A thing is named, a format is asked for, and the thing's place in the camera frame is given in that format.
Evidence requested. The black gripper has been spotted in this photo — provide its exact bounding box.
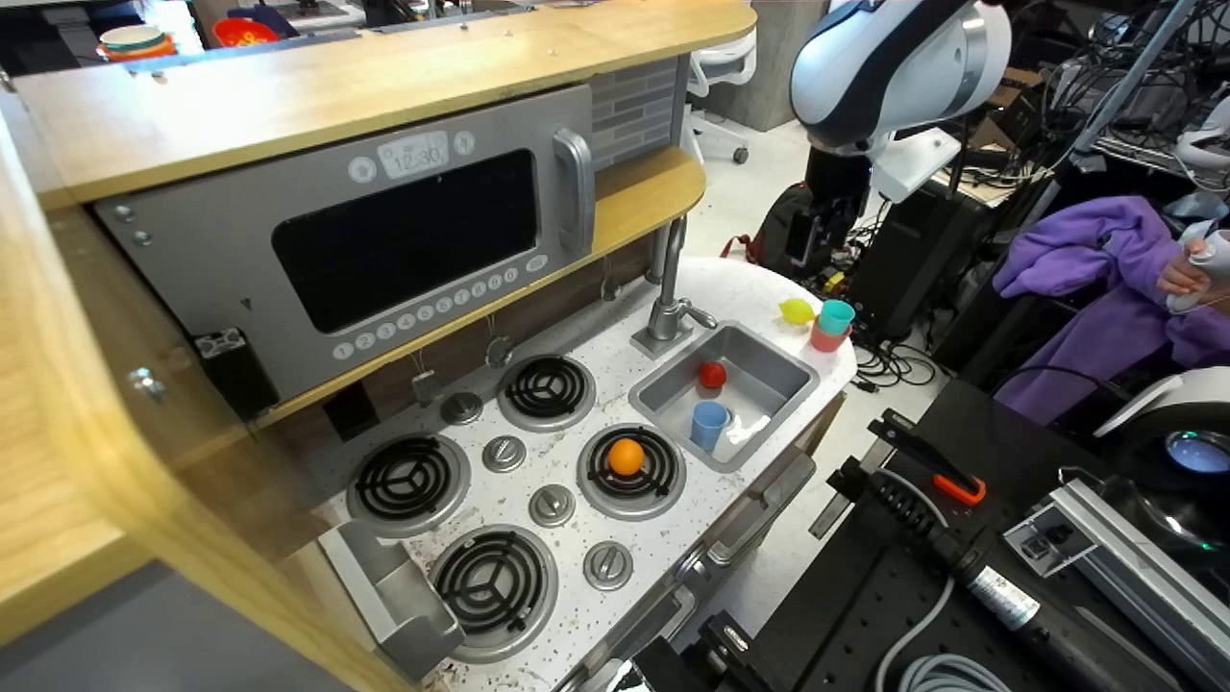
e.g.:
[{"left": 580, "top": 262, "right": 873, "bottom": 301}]
[{"left": 766, "top": 144, "right": 893, "bottom": 287}]

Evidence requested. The grey toy sink basin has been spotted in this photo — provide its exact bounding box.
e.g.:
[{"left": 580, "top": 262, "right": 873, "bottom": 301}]
[{"left": 626, "top": 324, "right": 822, "bottom": 476}]

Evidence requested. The person's hand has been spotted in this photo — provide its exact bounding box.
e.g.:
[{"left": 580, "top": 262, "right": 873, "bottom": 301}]
[{"left": 1157, "top": 244, "right": 1230, "bottom": 318}]

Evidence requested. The teal toy cup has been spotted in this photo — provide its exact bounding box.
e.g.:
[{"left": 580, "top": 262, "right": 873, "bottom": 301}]
[{"left": 815, "top": 298, "right": 862, "bottom": 342}]

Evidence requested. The grey toy faucet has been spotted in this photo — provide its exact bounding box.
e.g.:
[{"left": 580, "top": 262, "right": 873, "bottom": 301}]
[{"left": 629, "top": 210, "right": 718, "bottom": 358}]

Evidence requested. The grey bin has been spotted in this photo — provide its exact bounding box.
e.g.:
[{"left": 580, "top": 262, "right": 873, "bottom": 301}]
[{"left": 744, "top": 0, "right": 822, "bottom": 130}]

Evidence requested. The white chair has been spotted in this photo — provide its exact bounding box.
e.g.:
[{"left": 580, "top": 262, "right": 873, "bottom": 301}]
[{"left": 683, "top": 30, "right": 759, "bottom": 169}]

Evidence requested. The blue toy cup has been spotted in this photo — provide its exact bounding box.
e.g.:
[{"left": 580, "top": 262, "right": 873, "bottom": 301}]
[{"left": 688, "top": 399, "right": 738, "bottom": 453}]

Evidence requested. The black coil toy burner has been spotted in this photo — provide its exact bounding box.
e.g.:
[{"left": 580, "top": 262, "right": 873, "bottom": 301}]
[
  {"left": 574, "top": 424, "right": 688, "bottom": 521},
  {"left": 492, "top": 349, "right": 601, "bottom": 436},
  {"left": 424, "top": 521, "right": 561, "bottom": 665},
  {"left": 340, "top": 430, "right": 471, "bottom": 533}
]

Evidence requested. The orange ball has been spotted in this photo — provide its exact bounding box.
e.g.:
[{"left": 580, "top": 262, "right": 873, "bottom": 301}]
[{"left": 603, "top": 436, "right": 649, "bottom": 481}]

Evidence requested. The purple cloth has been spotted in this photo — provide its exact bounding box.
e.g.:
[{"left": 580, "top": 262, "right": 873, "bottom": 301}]
[{"left": 993, "top": 191, "right": 1230, "bottom": 430}]

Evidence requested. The grey stove knob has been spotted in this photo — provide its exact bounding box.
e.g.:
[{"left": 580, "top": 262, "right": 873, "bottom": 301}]
[
  {"left": 438, "top": 390, "right": 489, "bottom": 430},
  {"left": 480, "top": 430, "right": 531, "bottom": 476},
  {"left": 525, "top": 481, "right": 580, "bottom": 531},
  {"left": 580, "top": 537, "right": 638, "bottom": 594}
]

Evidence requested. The black optical breadboard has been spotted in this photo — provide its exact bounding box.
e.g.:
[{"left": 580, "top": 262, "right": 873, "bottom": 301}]
[{"left": 638, "top": 378, "right": 1230, "bottom": 692}]

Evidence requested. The black white printed tag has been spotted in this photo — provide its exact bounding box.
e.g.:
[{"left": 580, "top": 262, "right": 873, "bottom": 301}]
[{"left": 1000, "top": 500, "right": 1100, "bottom": 582}]

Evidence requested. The black tool silver cylinder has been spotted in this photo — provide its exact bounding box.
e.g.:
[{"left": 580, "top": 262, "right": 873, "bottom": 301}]
[{"left": 822, "top": 458, "right": 1184, "bottom": 692}]

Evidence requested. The round device blue light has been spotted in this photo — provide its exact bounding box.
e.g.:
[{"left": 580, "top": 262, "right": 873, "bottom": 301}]
[{"left": 1157, "top": 424, "right": 1230, "bottom": 481}]

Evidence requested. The wooden toy kitchen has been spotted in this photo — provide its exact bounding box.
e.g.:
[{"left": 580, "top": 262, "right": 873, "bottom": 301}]
[{"left": 0, "top": 0, "right": 862, "bottom": 692}]

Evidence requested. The grey toy microwave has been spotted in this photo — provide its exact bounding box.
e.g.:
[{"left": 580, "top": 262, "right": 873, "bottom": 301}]
[{"left": 88, "top": 81, "right": 601, "bottom": 406}]

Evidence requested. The red bowl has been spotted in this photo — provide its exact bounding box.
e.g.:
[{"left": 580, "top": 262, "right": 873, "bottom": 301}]
[{"left": 207, "top": 7, "right": 302, "bottom": 55}]

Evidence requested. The orange white bowl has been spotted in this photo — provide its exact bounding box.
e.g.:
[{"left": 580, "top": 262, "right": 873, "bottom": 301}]
[{"left": 92, "top": 19, "right": 185, "bottom": 64}]

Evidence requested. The black floor cable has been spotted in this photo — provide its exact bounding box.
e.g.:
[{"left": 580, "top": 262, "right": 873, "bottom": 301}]
[{"left": 849, "top": 342, "right": 945, "bottom": 397}]

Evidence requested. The orange handled black clamp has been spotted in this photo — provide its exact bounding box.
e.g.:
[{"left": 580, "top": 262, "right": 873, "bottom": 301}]
[{"left": 863, "top": 406, "right": 993, "bottom": 510}]

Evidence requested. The grey coiled cable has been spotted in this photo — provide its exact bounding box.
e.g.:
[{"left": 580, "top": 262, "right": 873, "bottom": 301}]
[{"left": 867, "top": 574, "right": 1020, "bottom": 692}]

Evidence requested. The aluminium extrusion rail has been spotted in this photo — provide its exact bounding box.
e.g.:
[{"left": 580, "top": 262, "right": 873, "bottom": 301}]
[{"left": 1046, "top": 472, "right": 1230, "bottom": 686}]

